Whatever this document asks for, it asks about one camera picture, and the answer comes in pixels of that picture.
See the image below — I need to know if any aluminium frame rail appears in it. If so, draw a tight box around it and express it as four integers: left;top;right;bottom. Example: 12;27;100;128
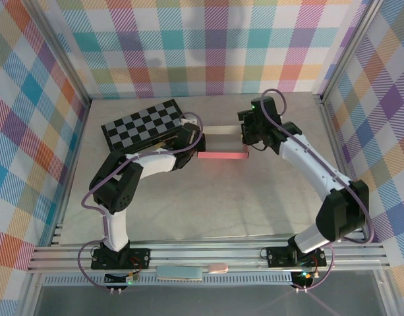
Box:
26;242;392;275

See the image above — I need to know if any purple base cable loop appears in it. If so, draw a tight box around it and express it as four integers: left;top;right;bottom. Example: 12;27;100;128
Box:
295;243;336;292
76;243;123;292

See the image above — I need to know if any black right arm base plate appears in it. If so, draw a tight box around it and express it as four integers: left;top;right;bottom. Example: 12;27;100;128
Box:
260;246;328;268

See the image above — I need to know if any aluminium table side rail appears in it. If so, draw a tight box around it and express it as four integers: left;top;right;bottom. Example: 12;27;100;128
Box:
315;93;368;244

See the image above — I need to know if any small pink oval object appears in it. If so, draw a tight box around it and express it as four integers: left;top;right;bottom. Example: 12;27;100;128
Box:
207;262;229;275

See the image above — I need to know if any light blue flat pad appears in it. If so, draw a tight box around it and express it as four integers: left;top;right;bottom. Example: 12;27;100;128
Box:
156;265;204;282

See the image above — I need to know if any pink white paper box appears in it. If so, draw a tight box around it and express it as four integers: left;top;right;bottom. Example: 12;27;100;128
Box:
196;124;250;161

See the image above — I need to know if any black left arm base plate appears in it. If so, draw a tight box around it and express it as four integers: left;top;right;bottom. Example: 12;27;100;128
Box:
90;248;152;270

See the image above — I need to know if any small electronics board green light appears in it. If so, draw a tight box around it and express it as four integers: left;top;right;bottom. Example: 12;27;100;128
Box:
104;271;138;284
292;270;318;284

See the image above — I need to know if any aluminium corner post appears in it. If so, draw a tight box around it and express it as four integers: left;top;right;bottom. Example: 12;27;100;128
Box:
32;0;92;106
318;0;387;105

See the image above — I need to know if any grey metal panel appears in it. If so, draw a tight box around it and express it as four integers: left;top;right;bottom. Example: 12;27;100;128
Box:
33;284;387;316

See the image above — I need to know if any perforated metal cable tray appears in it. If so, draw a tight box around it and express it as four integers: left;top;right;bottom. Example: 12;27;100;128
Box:
43;275;297;286

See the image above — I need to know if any black grey checkerboard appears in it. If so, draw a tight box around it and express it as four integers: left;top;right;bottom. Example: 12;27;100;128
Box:
101;99;185;153

